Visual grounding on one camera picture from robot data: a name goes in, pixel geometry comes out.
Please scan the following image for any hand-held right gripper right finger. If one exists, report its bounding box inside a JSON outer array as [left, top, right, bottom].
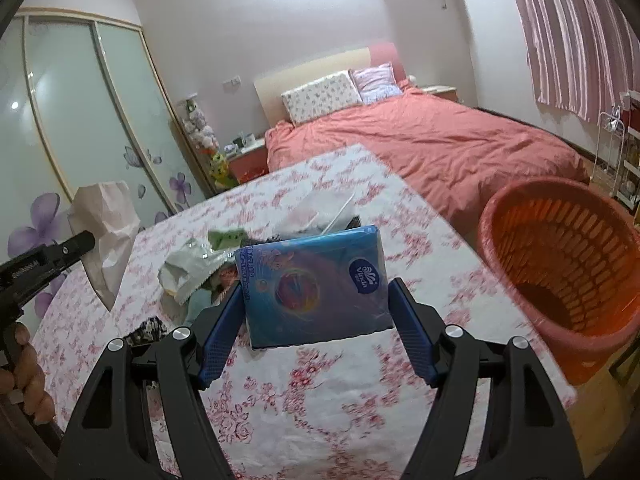
[[387, 277, 586, 480]]

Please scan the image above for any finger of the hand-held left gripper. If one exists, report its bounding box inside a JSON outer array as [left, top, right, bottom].
[[46, 230, 96, 267]]

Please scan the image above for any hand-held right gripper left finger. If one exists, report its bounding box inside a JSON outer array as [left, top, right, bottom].
[[55, 280, 251, 480]]

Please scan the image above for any white tissue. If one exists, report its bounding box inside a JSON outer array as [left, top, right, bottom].
[[67, 181, 142, 309]]

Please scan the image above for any blue tissue pack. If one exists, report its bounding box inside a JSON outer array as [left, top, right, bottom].
[[235, 226, 394, 350]]

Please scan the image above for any orange plastic basket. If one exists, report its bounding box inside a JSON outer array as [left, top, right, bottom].
[[476, 177, 640, 387]]

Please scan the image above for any person's left hand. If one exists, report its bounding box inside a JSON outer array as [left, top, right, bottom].
[[0, 322, 57, 425]]

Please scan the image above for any light blue wrapper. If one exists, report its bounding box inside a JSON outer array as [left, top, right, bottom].
[[185, 290, 222, 327]]

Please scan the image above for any white plastic wrapper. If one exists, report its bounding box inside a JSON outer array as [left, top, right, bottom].
[[158, 237, 237, 304]]

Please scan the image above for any green wrapper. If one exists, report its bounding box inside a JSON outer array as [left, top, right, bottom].
[[207, 228, 249, 252]]

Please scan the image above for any pink floral tablecloth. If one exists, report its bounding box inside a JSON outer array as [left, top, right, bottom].
[[30, 144, 579, 480]]

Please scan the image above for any flower print sliding wardrobe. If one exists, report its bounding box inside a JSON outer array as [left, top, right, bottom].
[[0, 7, 209, 321]]

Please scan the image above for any clear plastic wrapper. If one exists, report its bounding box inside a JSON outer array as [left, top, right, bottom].
[[276, 191, 362, 239]]

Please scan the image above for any pile of plush toys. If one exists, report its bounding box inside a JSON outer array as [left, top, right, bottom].
[[180, 95, 237, 192]]

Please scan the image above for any red bedside table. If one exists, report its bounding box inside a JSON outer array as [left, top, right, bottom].
[[227, 138, 271, 184]]

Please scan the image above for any bed with salmon cover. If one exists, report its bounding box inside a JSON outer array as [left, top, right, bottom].
[[264, 85, 592, 243]]

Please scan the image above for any light wooden bedside table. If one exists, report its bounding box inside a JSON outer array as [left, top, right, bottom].
[[419, 85, 459, 106]]

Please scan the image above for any pink striped pillow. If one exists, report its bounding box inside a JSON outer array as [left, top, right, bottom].
[[349, 62, 404, 106]]

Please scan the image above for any floral white pillow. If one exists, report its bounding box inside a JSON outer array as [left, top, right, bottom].
[[281, 71, 365, 127]]

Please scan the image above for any white storage rack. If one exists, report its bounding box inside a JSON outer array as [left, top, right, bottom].
[[592, 89, 640, 207]]

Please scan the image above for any beige and pink headboard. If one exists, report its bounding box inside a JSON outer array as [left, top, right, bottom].
[[253, 42, 408, 128]]

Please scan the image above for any pink striped curtain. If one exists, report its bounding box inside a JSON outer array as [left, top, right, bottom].
[[500, 0, 640, 124]]

